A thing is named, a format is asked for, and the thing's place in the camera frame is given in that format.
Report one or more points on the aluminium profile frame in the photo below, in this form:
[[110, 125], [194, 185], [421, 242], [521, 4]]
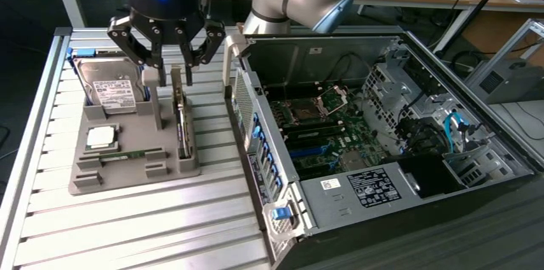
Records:
[[534, 24]]

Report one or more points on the grey computer tower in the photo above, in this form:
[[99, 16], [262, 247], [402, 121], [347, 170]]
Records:
[[510, 85]]

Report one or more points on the black RAM stick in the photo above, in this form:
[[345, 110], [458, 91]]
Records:
[[315, 133]]

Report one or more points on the black open PC case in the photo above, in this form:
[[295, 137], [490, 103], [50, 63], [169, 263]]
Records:
[[341, 244]]

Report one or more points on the perforated metal disk bay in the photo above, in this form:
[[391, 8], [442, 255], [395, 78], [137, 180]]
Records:
[[391, 91]]

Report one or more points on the silver CPU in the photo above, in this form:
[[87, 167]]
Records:
[[102, 137]]

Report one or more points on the black stand pole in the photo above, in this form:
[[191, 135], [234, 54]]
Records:
[[481, 5]]

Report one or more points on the blue case latch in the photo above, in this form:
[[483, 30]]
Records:
[[281, 213]]

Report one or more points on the hard disk with blue carrier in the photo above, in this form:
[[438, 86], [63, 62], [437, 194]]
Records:
[[111, 75]]

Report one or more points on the silver socket cover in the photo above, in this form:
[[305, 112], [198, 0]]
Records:
[[334, 99]]

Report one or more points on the grey power supply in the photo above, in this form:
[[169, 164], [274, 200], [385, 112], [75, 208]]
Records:
[[341, 206]]

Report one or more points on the green RAM stick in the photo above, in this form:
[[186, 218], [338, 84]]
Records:
[[123, 155]]

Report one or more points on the silver chipset heatsink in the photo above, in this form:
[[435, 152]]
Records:
[[355, 161]]

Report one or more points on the CPU socket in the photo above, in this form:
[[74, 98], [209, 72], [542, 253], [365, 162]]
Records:
[[305, 112]]

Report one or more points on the green motherboard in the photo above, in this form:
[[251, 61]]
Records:
[[362, 130]]

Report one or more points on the green graphics card black cooler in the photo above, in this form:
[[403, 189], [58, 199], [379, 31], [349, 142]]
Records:
[[183, 130]]

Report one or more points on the blue expansion slot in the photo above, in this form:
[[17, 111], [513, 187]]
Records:
[[306, 152]]

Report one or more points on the grey slotted disk bay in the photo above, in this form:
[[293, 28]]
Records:
[[477, 168]]

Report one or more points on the grey parts rack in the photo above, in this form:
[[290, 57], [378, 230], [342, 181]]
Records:
[[127, 173]]

